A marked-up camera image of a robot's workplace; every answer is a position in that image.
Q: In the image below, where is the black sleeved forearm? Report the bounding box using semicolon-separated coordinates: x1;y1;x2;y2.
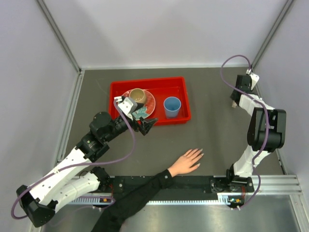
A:
92;170;174;232

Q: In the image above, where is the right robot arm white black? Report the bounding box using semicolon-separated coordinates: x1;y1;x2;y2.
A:
225;74;286;191

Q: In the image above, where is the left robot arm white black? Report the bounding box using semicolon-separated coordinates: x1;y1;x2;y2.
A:
16;112;158;228

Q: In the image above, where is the person's hand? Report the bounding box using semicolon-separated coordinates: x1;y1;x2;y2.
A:
168;148;204;177

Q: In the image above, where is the floral ceramic plate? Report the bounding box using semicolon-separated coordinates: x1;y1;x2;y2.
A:
123;89;156;120

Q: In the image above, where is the beige ceramic mug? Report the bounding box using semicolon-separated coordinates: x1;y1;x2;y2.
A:
129;88;147;104

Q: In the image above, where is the red plastic tray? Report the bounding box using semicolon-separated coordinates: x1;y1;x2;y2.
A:
108;76;191;126

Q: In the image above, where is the blue plastic cup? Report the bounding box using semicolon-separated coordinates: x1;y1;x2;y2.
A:
164;97;182;118

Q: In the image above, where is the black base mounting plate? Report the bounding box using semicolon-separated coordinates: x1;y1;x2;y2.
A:
110;175;254;193

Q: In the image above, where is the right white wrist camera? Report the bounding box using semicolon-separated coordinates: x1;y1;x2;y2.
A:
246;69;260;90

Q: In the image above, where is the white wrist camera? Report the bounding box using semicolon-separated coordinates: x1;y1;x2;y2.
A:
246;69;260;90
114;96;138;120

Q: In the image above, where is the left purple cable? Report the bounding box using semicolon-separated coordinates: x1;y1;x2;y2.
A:
10;98;136;220

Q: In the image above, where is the purple cable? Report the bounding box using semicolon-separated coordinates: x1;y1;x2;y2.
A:
10;98;136;220
221;54;270;208

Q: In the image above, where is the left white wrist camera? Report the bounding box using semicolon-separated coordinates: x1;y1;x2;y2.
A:
114;96;138;120

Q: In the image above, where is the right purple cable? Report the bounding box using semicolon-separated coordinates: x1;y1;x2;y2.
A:
221;54;270;208

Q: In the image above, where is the grey slotted cable duct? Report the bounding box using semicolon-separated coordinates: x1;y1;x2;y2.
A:
69;193;244;207

